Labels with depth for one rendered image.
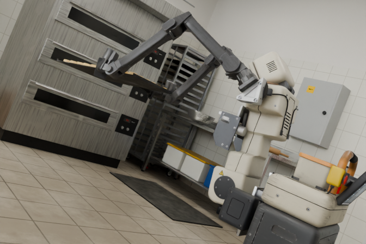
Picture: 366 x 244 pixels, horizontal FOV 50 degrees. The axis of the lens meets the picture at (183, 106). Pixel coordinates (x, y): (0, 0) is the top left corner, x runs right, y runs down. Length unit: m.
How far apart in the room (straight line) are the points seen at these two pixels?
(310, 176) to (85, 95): 3.11
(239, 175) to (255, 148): 0.14
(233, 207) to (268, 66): 0.65
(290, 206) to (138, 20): 3.40
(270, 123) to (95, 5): 2.90
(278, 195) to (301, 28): 4.01
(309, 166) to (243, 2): 4.77
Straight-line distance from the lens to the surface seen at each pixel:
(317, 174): 1.69
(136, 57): 1.96
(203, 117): 5.09
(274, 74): 1.82
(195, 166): 4.82
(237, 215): 1.68
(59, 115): 4.32
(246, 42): 5.83
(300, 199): 1.54
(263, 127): 1.80
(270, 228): 1.57
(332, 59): 4.97
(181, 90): 2.43
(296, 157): 4.70
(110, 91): 4.50
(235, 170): 1.79
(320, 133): 4.48
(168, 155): 5.21
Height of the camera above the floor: 0.88
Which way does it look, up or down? 1 degrees up
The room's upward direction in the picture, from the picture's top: 22 degrees clockwise
